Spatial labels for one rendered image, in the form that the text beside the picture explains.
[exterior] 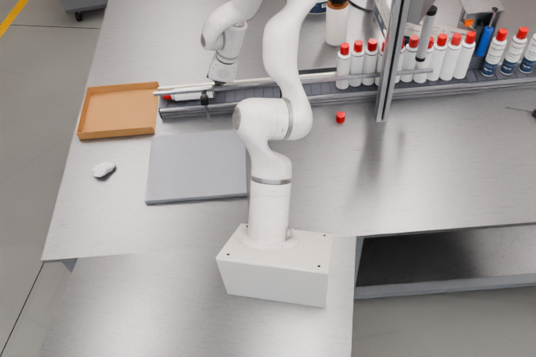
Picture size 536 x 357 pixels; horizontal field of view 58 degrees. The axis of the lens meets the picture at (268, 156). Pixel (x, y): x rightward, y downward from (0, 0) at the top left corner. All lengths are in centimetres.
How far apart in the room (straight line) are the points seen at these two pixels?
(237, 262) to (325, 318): 34
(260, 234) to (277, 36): 56
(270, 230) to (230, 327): 32
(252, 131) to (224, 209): 46
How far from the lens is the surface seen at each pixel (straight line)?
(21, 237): 299
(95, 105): 218
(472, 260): 238
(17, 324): 276
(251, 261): 133
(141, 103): 211
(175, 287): 160
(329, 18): 209
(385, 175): 178
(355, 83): 197
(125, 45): 243
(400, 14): 162
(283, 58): 135
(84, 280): 171
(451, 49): 197
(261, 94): 197
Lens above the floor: 226
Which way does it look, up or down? 52 degrees down
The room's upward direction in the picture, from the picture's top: 6 degrees counter-clockwise
